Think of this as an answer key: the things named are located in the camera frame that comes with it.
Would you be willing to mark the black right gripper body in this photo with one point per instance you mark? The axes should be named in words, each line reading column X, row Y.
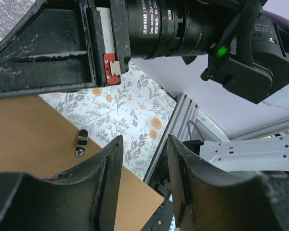
column 151, row 29

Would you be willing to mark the floral patterned table mat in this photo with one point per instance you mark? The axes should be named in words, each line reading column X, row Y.
column 138, row 109

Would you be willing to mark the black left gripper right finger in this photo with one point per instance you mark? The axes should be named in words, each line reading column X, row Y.
column 206, row 198

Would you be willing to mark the brown cardboard backing board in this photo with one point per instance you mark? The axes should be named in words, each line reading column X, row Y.
column 36, row 139

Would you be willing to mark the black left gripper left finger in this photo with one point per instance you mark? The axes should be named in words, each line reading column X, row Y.
column 82, row 198

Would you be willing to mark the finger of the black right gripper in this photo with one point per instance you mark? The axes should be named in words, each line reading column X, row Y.
column 56, row 47

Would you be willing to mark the small metal clip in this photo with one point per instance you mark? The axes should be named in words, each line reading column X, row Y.
column 81, row 143

